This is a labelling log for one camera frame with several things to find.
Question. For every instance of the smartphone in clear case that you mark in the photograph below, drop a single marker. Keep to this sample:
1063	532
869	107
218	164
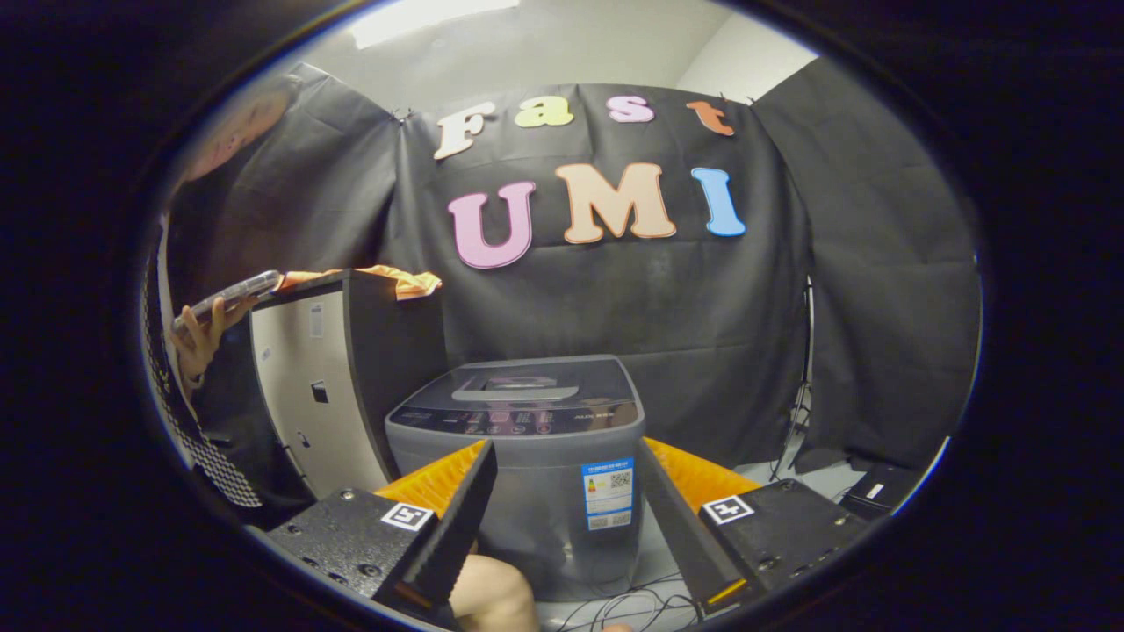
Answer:
237	294

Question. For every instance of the person's bare knee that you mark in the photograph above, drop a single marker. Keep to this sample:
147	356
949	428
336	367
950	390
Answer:
492	597

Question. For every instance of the black box with white label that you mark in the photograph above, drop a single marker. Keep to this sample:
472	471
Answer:
878	491

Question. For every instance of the black backdrop cloth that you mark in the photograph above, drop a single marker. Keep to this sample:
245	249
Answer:
702	307

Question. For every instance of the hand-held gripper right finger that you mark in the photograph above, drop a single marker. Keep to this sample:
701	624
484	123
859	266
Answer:
680	527

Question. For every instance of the black light stand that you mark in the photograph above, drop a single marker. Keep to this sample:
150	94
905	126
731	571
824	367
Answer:
803	386

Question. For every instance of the grey washing machine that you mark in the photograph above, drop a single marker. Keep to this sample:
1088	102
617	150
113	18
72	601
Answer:
527	491

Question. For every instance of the black and beige cabinet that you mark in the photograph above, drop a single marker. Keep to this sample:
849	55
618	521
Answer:
307	404

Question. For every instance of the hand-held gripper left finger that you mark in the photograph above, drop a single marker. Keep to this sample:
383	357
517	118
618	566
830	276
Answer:
457	527

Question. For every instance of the orange garment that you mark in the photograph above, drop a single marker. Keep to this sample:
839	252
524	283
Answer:
413	283

